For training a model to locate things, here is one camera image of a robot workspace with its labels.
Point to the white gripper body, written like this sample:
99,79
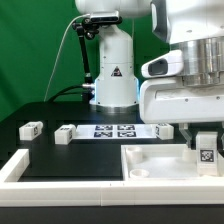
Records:
166,100

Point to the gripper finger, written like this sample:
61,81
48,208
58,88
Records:
222,137
184,130

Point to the white square table top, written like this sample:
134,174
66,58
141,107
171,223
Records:
162,161

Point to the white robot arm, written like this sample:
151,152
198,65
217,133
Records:
196,27

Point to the white sheet with tags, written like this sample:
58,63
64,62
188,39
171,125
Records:
115,131

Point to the white U-shaped fence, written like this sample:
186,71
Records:
15,193

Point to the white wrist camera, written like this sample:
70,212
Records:
169,64

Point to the grey camera on mount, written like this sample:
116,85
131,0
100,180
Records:
104,17

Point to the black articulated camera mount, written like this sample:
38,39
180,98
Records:
86,30

